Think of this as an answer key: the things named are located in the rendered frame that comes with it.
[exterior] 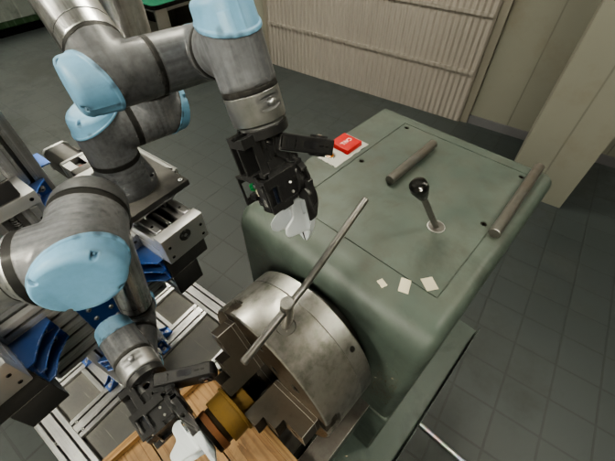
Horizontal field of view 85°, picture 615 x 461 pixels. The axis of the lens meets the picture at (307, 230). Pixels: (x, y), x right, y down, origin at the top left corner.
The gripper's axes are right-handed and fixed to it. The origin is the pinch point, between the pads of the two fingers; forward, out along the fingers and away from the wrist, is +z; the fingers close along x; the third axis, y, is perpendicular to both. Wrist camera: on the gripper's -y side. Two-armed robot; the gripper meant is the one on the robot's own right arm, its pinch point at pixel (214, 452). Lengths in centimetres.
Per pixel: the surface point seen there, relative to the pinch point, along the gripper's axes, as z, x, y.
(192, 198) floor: -179, -108, -78
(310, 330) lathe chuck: 1.1, 14.5, -22.3
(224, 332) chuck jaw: -10.6, 11.1, -12.5
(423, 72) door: -134, -74, -316
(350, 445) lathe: 14, -55, -27
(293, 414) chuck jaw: 6.0, 3.1, -13.0
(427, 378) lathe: 20, -55, -62
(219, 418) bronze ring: -2.5, 3.6, -3.7
